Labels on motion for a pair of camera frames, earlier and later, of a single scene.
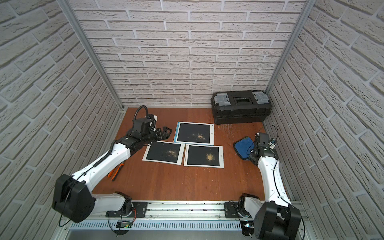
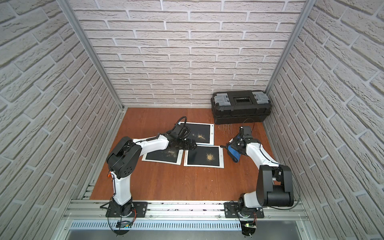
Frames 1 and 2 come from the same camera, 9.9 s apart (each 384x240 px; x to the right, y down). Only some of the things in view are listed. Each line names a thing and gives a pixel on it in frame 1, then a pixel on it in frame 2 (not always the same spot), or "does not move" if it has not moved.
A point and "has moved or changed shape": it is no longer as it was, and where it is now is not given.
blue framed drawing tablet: (194, 133) does not move
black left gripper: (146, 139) to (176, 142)
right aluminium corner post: (307, 7) does not move
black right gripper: (251, 153) to (234, 144)
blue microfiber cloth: (243, 147) has moved or changed shape
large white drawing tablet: (165, 152) does not move
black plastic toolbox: (239, 106) does not move
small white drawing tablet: (203, 156) does not move
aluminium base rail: (167, 216) does not move
